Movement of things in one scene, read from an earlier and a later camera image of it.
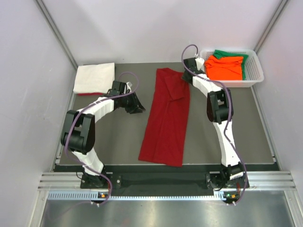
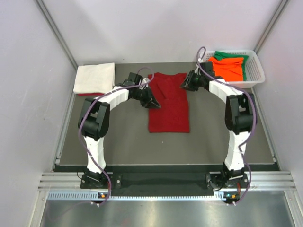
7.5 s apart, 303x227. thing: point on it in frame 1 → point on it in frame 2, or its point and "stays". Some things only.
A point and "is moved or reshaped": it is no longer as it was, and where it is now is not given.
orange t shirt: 225,68 stays
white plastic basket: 254,74 stays
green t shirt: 218,54 stays
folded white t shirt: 95,78 stays
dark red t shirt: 164,135 is moved or reshaped
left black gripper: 136,107 → 150,101
